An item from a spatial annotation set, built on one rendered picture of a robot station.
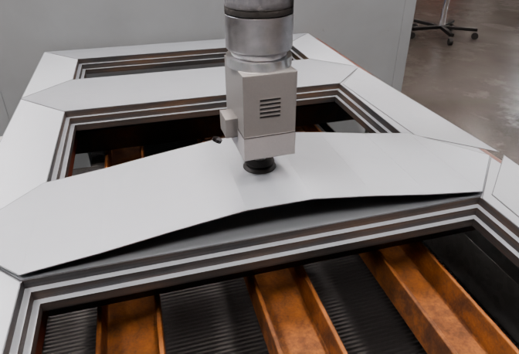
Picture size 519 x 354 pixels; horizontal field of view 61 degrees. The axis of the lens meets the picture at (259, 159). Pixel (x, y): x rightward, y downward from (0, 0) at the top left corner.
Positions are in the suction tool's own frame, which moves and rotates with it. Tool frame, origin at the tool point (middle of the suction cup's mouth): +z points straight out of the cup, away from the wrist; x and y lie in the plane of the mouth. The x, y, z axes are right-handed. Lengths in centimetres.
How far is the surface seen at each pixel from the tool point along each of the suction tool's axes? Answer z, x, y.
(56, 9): -7, -30, -82
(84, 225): 1.3, -22.1, 2.6
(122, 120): 5.1, -17.0, -34.6
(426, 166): 1.7, 24.1, 2.8
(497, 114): 89, 213, -159
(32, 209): 2.0, -28.5, -3.7
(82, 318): 32.7, -29.0, -13.4
